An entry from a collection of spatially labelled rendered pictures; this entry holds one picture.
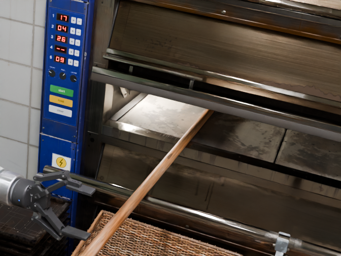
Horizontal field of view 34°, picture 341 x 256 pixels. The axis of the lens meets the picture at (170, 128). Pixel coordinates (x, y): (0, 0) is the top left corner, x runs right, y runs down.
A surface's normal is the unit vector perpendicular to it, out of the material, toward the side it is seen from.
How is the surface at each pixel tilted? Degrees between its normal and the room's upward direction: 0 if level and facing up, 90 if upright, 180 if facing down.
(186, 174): 70
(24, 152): 90
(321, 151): 0
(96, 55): 90
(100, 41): 90
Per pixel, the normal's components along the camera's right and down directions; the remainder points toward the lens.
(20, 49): -0.31, 0.34
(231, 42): -0.25, 0.01
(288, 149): 0.14, -0.91
